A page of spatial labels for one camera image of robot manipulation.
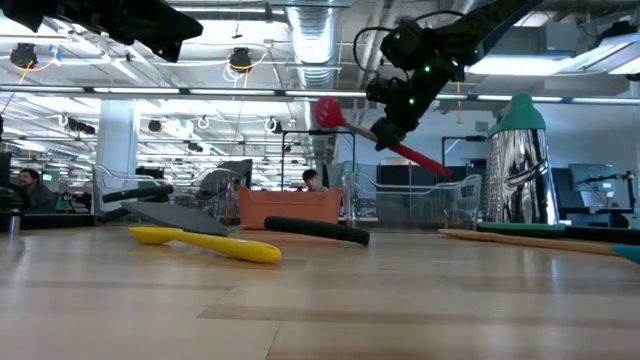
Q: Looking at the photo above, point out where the steel grater teal handle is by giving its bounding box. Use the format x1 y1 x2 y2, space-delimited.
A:
477 92 567 239

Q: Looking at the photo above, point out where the white pillar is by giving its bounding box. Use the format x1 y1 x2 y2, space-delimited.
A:
94 98 141 214

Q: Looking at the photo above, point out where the orange plastic bin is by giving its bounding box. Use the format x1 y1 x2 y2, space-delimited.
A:
237 186 346 230

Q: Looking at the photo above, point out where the background computer monitor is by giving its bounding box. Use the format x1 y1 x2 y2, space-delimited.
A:
567 163 619 209

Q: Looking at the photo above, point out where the yellow silicone spoon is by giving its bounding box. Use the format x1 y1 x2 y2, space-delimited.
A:
128 225 284 265

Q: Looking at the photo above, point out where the blue silicone spoon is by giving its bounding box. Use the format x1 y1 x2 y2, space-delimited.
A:
610 243 640 265

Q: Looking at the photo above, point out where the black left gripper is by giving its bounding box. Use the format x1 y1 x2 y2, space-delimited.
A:
0 0 204 64

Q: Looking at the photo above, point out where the black metal stand frame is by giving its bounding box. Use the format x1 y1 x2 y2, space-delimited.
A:
279 128 357 194

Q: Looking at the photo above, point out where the round silver air duct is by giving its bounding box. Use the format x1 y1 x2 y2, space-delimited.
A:
285 0 342 174

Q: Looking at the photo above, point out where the clear plastic bin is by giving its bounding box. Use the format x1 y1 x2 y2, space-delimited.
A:
343 171 484 226
92 164 246 226

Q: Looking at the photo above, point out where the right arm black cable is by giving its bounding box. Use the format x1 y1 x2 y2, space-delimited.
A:
352 9 469 74

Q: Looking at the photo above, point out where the round black spatula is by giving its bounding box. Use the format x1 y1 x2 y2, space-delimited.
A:
119 200 372 247
194 158 254 201

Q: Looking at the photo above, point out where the black aluminium table frame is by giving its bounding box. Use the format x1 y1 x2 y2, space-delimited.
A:
0 212 640 246

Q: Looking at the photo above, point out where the person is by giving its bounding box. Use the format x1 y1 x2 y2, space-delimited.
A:
17 168 60 215
301 168 331 194

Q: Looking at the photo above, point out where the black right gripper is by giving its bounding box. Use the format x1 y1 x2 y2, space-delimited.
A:
367 64 451 152

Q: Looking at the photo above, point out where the black ceiling device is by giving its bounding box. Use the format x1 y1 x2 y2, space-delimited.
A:
9 42 39 70
228 47 254 75

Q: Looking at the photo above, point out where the wooden slotted spatula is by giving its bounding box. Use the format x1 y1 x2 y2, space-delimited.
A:
438 228 619 257

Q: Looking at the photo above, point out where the red spoon steel shaft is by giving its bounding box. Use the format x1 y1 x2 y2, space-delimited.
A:
314 95 455 179

